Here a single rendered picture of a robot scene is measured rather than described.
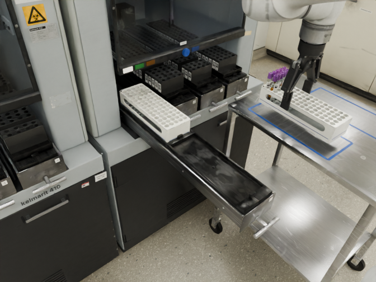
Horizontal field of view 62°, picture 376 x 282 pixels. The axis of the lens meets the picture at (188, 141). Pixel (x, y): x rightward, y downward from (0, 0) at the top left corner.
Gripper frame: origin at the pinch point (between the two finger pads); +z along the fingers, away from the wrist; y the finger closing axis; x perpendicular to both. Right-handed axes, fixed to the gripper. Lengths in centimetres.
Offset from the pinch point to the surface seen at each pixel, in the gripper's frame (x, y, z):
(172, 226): 35, -27, 91
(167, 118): 20.9, -38.7, 4.9
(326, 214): -19, 25, 63
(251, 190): -14.3, -34.2, 11.0
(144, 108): 31, -41, 6
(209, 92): 32.4, -9.7, 10.8
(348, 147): -21.1, 3.6, 9.3
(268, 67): 133, 167, 92
